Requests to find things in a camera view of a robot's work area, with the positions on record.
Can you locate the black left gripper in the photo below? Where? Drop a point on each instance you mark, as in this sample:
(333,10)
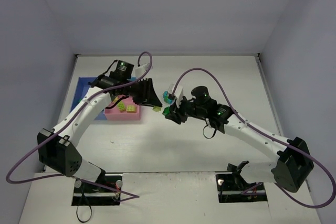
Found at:
(142,91)

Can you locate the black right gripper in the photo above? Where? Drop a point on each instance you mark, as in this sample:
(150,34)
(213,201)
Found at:
(180,111)

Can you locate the yellow printed lego brick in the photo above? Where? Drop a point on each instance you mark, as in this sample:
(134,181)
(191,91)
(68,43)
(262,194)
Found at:
(131,109)

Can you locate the teal green lego stack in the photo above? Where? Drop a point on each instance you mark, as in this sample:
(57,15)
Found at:
(166,98)

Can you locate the lime green lego brick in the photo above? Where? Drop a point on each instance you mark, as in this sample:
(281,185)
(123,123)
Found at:
(121,107)

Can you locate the green yellow teal lego cluster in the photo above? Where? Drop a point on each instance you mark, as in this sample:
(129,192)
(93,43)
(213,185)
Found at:
(166,111)

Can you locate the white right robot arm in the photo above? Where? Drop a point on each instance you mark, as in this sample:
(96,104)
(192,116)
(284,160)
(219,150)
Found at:
(288,164)

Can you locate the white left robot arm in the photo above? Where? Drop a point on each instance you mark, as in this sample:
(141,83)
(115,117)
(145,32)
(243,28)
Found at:
(58,146)

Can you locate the pink plastic bin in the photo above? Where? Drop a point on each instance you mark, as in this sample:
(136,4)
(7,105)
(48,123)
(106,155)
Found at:
(113,114)

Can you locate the blue plastic bin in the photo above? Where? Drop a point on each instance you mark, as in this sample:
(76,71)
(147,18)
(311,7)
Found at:
(81,89)

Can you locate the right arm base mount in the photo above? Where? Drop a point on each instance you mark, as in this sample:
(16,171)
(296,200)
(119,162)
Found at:
(233,188)

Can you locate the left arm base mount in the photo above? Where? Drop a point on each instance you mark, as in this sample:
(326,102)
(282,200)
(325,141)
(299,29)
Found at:
(84,193)

